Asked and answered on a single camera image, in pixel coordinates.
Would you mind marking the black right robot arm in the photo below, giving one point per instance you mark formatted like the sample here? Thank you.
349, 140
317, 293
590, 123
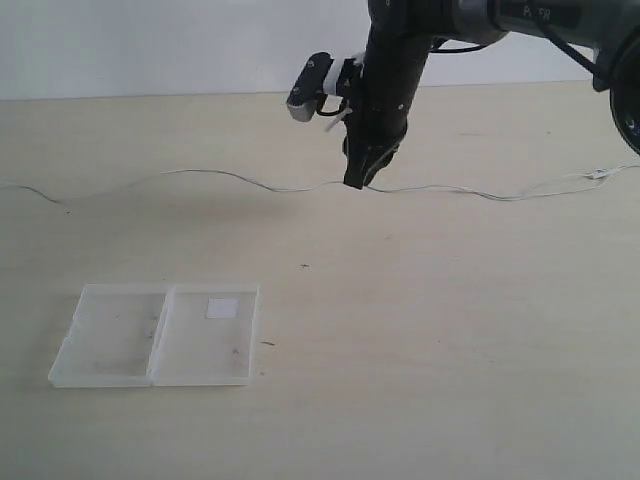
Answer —
601, 36

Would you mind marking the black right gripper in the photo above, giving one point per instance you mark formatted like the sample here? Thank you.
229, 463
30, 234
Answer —
392, 69

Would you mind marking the clear plastic storage case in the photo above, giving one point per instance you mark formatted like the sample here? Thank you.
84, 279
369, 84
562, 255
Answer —
159, 335

